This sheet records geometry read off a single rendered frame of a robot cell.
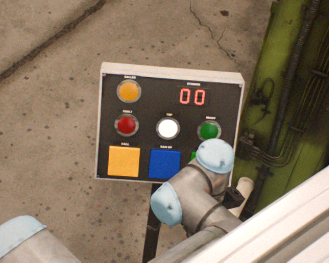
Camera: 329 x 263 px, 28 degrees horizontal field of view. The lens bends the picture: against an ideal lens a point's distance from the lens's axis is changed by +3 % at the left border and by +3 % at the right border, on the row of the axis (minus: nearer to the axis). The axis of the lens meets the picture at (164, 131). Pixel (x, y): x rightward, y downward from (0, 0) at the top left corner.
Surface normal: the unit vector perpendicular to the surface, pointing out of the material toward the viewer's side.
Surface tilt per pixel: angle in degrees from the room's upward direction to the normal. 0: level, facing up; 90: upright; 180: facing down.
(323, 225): 0
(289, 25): 90
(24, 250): 1
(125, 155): 60
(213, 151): 0
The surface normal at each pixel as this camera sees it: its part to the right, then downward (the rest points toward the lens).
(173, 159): 0.02, 0.35
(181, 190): 0.11, -0.50
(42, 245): 0.33, -0.77
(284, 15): -0.44, 0.67
